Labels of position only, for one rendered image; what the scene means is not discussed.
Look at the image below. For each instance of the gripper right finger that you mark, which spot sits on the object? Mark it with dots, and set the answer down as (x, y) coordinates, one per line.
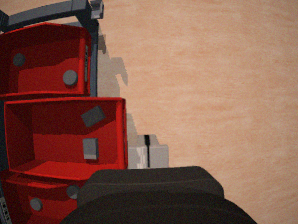
(158, 154)

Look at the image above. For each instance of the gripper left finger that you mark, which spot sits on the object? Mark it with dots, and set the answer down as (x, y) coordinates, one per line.
(138, 154)

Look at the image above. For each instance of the red bin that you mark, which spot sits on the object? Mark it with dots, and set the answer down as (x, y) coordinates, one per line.
(56, 203)
(44, 137)
(50, 50)

